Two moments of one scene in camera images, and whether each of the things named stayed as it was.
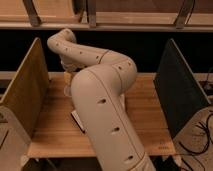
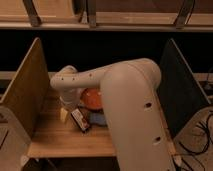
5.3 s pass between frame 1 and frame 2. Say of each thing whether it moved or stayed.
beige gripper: moved
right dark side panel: stayed
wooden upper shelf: stayed
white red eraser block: stayed
